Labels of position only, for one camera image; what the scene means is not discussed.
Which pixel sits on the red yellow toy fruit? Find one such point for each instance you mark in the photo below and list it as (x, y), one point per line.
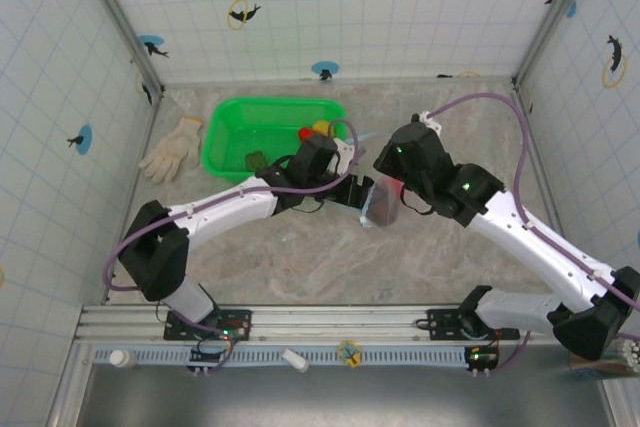
(305, 134)

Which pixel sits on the yellow toy food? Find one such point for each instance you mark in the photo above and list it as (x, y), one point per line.
(322, 126)

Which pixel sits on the green toy vegetable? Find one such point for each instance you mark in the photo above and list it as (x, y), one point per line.
(256, 161)

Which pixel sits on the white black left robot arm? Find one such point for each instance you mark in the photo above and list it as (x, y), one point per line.
(225, 209)

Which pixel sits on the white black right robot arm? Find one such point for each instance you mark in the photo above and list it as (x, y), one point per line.
(540, 242)

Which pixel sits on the green plastic mesh basket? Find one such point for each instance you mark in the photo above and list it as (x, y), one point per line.
(260, 122)

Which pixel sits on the white cotton work glove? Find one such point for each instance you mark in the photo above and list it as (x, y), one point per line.
(172, 152)

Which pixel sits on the round tree badge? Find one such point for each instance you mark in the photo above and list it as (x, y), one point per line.
(350, 353)

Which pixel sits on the small white tipped bottle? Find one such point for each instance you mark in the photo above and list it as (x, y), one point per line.
(295, 360)

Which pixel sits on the small right controller board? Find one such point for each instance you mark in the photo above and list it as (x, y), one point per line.
(482, 357)

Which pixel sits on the small controller board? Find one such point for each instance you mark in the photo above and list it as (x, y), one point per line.
(210, 354)
(482, 357)

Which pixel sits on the small left controller board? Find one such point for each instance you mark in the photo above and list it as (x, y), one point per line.
(210, 354)

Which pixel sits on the small white upright bottle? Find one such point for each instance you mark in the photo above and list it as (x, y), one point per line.
(121, 358)

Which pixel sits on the box of white cylinders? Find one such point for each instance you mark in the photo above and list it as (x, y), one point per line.
(627, 354)

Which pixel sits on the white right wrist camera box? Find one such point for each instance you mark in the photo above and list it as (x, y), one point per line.
(431, 120)

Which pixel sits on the aluminium mounting rail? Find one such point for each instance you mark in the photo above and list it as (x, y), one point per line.
(325, 322)

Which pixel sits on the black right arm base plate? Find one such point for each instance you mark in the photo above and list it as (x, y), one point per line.
(442, 319)

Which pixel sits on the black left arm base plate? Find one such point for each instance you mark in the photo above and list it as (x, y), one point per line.
(240, 319)

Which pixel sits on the aluminium corner post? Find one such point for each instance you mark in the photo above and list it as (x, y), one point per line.
(120, 22)
(555, 12)

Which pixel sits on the aluminium front frame post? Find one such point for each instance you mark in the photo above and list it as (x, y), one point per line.
(70, 387)

